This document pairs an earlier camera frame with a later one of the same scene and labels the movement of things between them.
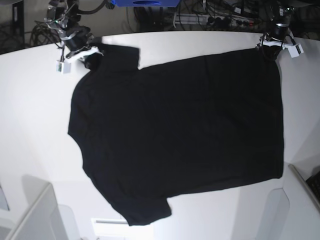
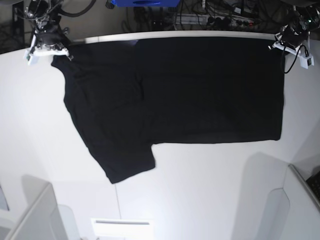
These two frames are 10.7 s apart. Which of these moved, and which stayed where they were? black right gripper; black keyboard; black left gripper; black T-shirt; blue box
Moved: black right gripper; black left gripper; black T-shirt
Stayed: black keyboard; blue box
